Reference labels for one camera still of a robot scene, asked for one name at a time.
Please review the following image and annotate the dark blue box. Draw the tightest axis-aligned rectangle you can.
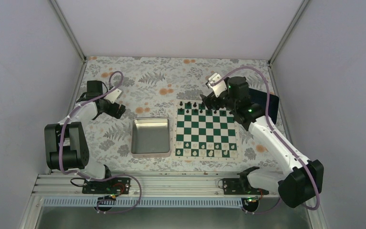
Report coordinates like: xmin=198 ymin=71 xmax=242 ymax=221
xmin=249 ymin=88 xmax=279 ymax=124

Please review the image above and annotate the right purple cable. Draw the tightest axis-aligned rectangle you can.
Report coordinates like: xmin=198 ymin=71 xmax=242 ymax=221
xmin=211 ymin=66 xmax=322 ymax=215

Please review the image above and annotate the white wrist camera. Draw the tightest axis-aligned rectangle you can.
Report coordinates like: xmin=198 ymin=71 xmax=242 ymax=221
xmin=206 ymin=73 xmax=228 ymax=98
xmin=104 ymin=89 xmax=122 ymax=104

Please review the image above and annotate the purple cable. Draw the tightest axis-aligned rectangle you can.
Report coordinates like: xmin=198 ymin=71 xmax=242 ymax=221
xmin=58 ymin=71 xmax=143 ymax=216
xmin=211 ymin=66 xmax=322 ymax=215

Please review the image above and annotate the metal tray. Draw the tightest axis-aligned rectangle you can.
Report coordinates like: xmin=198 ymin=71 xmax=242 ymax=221
xmin=131 ymin=117 xmax=171 ymax=158

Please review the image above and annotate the aluminium frame rail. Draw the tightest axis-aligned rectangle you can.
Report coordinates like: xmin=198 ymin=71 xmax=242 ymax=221
xmin=31 ymin=176 xmax=317 ymax=198

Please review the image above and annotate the floral table mat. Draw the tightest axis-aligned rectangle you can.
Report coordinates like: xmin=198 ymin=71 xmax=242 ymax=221
xmin=79 ymin=56 xmax=280 ymax=172

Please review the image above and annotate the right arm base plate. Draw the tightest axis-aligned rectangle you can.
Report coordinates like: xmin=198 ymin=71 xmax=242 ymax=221
xmin=217 ymin=178 xmax=269 ymax=195

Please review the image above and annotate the green white chessboard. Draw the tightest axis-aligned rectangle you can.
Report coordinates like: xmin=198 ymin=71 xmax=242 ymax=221
xmin=171 ymin=100 xmax=241 ymax=162

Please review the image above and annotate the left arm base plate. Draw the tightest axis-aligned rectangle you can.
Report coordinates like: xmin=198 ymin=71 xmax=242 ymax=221
xmin=81 ymin=177 xmax=131 ymax=195

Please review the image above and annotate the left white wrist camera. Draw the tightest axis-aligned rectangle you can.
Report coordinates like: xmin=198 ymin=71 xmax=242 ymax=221
xmin=104 ymin=89 xmax=122 ymax=104

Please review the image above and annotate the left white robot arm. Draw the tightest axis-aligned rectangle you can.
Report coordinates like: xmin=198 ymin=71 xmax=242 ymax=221
xmin=44 ymin=80 xmax=126 ymax=193

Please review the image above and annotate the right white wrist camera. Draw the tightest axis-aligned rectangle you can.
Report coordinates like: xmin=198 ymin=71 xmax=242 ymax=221
xmin=206 ymin=73 xmax=228 ymax=98

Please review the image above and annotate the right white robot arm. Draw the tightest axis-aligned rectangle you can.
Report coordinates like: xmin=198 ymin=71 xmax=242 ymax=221
xmin=201 ymin=73 xmax=324 ymax=208

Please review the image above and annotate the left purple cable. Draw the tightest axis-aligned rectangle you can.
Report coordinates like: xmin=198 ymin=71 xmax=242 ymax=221
xmin=58 ymin=71 xmax=143 ymax=216

